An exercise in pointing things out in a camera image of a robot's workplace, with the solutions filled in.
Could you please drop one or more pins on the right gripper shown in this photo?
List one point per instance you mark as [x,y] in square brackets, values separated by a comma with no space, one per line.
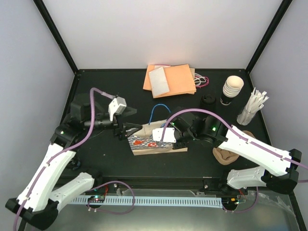
[180,146]

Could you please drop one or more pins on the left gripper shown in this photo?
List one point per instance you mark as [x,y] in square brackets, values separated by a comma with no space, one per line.
[121,131]

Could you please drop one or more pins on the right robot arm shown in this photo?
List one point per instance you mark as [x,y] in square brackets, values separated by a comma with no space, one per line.
[274,168]

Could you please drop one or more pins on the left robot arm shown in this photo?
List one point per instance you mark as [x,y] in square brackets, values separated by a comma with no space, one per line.
[40,202]

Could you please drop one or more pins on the stack of black lids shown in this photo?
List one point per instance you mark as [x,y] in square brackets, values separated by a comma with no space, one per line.
[208,102]

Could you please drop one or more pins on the brown cardboard cup carrier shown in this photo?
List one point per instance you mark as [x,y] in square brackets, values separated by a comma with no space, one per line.
[224,157]

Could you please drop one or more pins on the stack of orange paper bags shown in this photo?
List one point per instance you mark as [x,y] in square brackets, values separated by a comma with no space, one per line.
[180,79]

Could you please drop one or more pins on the stack of paper cups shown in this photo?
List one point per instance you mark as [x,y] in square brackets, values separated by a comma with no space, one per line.
[231,89]

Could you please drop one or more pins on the jar of wrapped straws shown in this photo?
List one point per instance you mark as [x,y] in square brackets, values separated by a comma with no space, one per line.
[254,104]

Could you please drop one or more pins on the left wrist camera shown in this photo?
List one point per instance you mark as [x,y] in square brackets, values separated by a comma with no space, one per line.
[116,106]

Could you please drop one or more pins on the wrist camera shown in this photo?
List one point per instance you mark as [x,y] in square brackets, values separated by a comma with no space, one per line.
[167,136]
[116,106]

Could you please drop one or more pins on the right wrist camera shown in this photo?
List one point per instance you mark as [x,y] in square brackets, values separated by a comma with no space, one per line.
[167,136]

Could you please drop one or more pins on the white slotted cable duct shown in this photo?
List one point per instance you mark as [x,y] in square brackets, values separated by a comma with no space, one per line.
[149,201]

